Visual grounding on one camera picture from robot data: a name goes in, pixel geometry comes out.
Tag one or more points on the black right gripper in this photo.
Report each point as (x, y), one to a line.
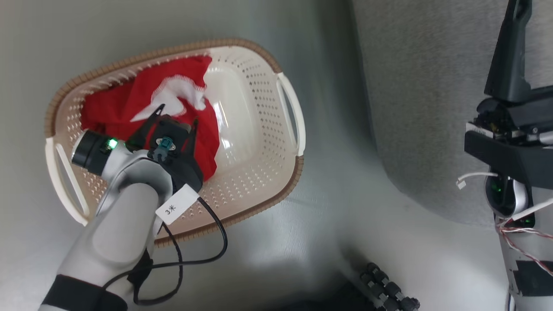
(518, 114)

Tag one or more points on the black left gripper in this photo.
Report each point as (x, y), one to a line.
(185, 172)

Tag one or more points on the red clothing with white lining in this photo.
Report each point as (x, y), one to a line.
(112, 108)

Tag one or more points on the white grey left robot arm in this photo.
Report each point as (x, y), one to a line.
(121, 224)

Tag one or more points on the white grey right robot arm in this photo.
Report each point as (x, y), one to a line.
(535, 280)

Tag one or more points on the beige perforated plastic laundry basket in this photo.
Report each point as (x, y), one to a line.
(242, 129)

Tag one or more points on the grey carpet mat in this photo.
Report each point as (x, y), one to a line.
(423, 86)

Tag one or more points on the black roller wheel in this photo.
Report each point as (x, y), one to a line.
(386, 287)

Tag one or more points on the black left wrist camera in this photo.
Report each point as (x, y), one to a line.
(170, 129)

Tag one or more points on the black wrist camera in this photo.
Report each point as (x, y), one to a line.
(170, 129)
(505, 157)

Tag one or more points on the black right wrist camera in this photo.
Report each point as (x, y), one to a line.
(505, 157)

